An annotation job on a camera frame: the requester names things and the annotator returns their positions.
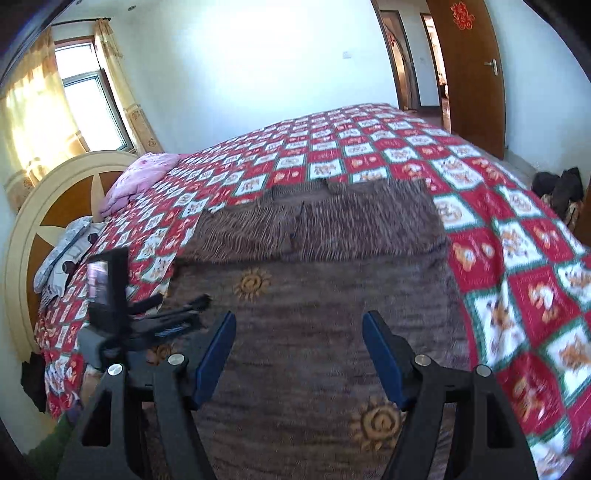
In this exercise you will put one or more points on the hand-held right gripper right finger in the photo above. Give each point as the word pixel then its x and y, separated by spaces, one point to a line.
pixel 383 355

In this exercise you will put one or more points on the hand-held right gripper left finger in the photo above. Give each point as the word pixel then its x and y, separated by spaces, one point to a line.
pixel 217 355

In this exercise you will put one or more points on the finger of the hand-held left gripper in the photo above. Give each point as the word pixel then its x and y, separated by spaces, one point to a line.
pixel 145 304
pixel 180 316

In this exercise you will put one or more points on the brown striped garment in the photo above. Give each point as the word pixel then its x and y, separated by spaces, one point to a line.
pixel 300 323

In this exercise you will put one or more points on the grey white cloth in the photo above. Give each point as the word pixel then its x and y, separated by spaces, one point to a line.
pixel 64 258

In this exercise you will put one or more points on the cream wooden headboard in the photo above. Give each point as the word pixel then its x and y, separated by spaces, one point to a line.
pixel 55 207

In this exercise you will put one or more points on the black cloth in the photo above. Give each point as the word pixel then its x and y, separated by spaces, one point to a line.
pixel 34 383

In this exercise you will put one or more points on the pink pillow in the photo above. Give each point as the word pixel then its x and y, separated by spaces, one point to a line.
pixel 138 177

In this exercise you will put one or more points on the red checkered printed blanket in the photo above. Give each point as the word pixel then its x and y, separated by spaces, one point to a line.
pixel 508 277

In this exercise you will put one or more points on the green cloth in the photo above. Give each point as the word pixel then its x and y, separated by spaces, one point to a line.
pixel 53 450

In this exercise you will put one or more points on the window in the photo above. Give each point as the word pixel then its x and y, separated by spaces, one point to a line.
pixel 92 97

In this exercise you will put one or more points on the dark bag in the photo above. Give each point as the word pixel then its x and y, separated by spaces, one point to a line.
pixel 556 189

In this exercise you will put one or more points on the curtain rod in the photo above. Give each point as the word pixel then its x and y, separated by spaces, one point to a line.
pixel 78 21

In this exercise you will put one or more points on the brown wooden door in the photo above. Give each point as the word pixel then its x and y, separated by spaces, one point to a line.
pixel 471 92

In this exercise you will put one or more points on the red paper door decoration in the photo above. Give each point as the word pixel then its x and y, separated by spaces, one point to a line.
pixel 462 15

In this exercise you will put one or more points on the wooden door frame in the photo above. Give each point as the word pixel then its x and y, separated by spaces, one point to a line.
pixel 395 50

